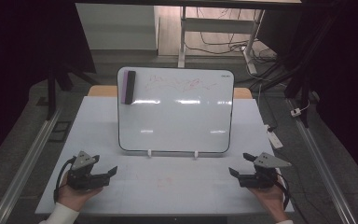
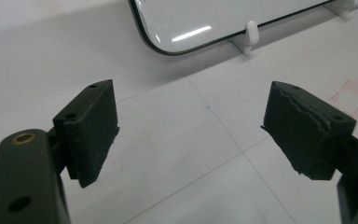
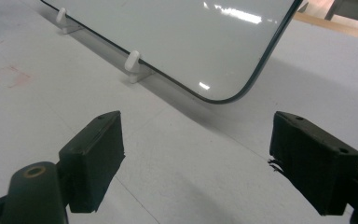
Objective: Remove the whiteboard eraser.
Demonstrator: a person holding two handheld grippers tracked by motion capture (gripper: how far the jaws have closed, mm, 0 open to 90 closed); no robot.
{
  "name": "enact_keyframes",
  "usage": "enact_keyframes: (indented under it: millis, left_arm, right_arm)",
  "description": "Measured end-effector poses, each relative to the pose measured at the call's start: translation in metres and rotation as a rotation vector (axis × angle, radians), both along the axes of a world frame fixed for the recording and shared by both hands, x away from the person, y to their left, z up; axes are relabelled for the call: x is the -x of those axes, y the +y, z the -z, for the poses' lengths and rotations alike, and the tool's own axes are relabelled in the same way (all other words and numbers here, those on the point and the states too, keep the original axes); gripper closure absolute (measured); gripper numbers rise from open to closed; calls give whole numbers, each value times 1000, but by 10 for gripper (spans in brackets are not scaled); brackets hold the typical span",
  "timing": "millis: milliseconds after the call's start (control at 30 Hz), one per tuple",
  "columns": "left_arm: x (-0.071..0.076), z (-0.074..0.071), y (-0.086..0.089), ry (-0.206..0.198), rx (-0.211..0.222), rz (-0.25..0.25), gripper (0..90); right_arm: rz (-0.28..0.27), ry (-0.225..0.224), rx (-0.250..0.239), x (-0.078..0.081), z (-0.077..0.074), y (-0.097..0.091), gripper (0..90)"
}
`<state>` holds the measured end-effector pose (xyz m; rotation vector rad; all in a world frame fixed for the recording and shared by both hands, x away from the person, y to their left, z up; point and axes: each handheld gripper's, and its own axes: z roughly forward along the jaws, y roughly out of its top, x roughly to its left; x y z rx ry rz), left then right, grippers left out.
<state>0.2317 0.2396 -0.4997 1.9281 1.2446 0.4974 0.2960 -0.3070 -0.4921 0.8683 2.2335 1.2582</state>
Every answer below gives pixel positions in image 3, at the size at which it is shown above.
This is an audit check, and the white plastic whiteboard foot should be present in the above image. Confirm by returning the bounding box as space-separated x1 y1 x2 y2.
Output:
124 50 155 84
55 7 83 35

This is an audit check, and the white whiteboard with dark rim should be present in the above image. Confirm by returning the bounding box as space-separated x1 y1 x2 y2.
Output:
40 0 304 105

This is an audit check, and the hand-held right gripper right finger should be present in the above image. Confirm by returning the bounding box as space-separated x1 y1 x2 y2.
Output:
268 111 358 217

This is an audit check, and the wooden table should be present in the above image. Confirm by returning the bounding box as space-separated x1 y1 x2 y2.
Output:
293 12 358 43

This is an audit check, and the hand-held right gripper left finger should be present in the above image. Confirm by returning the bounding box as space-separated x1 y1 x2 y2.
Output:
59 110 126 214

